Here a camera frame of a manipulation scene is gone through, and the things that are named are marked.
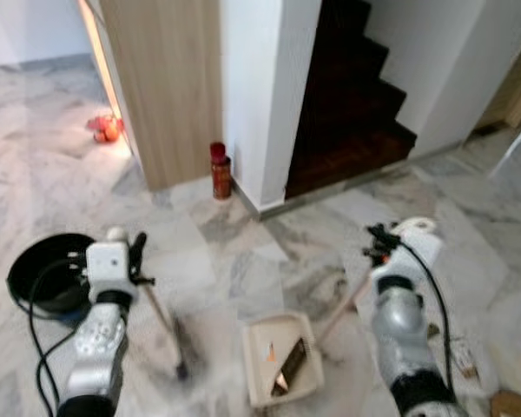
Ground black bristle hand broom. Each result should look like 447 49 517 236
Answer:
142 283 192 381

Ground beige dustpan with wooden handle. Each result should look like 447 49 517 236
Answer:
241 272 372 410

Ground black round bucket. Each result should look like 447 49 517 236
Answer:
6 232 97 316

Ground red spray can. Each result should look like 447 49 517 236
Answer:
209 142 234 202

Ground red orange offering items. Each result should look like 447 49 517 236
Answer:
86 112 126 145

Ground white printed litter wrapper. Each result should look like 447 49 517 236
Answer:
451 338 479 381

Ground dark wooden staircase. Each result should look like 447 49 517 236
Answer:
284 0 419 202

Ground brown gold wrapper box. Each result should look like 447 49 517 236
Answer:
271 337 310 397

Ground light wooden cabinet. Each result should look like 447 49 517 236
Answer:
77 0 226 193

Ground brown cardboard scrap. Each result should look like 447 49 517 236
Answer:
488 388 521 417

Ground light wooden door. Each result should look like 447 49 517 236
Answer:
481 26 521 133

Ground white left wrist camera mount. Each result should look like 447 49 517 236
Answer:
86 227 133 297

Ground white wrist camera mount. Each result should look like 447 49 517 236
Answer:
386 216 445 281
86 227 133 297

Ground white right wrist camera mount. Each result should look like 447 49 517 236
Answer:
386 216 445 281

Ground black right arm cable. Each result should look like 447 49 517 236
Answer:
365 222 454 390

